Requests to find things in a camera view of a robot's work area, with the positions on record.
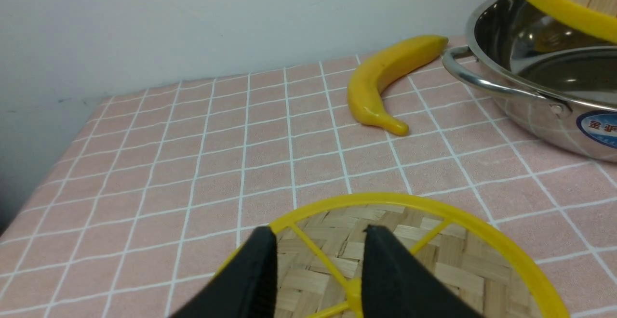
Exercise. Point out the yellow-rimmed bamboo steamer lid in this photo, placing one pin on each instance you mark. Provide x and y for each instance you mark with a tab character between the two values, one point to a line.
320	258

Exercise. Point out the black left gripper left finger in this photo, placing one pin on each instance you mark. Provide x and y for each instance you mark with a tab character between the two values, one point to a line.
244	288

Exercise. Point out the pink checkered tablecloth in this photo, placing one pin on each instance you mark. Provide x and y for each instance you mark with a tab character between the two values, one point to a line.
161	186

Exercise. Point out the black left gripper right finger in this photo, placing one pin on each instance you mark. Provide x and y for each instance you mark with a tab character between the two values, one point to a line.
396	285

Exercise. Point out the yellow plastic banana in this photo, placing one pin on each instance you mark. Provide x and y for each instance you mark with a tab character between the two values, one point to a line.
381	70

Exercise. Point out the stainless steel pot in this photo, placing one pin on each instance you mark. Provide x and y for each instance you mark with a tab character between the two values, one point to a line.
553	81

